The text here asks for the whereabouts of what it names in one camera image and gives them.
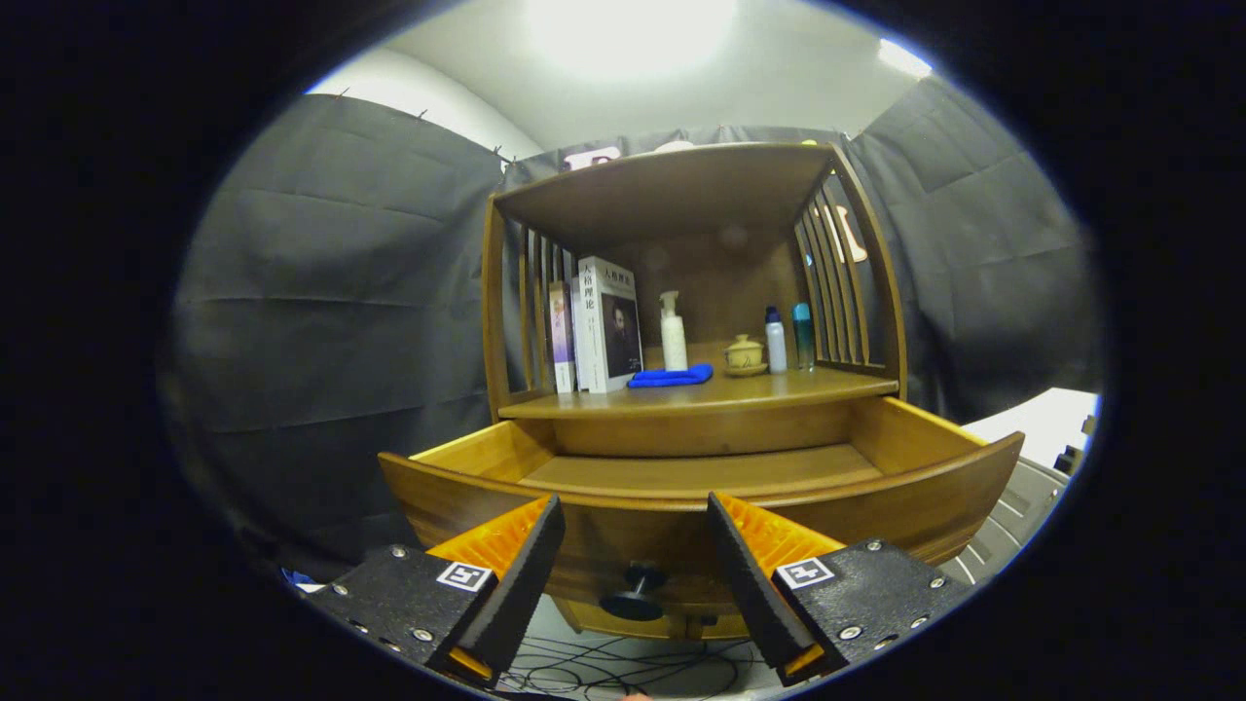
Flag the white portrait book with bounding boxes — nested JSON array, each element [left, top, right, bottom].
[[574, 255, 644, 394]]

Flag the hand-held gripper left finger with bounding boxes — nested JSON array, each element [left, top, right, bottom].
[[307, 493, 568, 688]]

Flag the teal bottle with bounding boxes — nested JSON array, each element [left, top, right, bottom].
[[790, 302, 817, 372]]

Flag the small ceiling light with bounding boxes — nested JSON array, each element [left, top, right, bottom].
[[876, 39, 934, 79]]

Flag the wooden cabinet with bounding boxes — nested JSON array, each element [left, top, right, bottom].
[[481, 142, 909, 644]]

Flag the black drawer knob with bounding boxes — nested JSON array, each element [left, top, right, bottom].
[[599, 565, 669, 622]]

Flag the blue folded cloth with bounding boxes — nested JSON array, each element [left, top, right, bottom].
[[627, 363, 715, 389]]

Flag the purple book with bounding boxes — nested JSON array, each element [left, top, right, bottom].
[[548, 280, 577, 394]]

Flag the black floor cables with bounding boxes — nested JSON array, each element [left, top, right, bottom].
[[496, 633, 770, 700]]

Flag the white filing cabinet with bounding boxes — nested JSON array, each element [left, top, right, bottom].
[[939, 387, 1101, 585]]

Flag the white pump bottle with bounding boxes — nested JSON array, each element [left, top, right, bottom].
[[658, 290, 689, 372]]

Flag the wooden countertop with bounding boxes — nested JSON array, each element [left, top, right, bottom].
[[498, 343, 899, 422]]

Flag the yellow lidded tea bowl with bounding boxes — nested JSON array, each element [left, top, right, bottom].
[[723, 334, 769, 378]]

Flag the wooden drawer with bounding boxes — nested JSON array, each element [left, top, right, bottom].
[[378, 394, 1026, 644]]

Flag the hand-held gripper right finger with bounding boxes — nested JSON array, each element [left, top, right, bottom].
[[706, 490, 974, 684]]

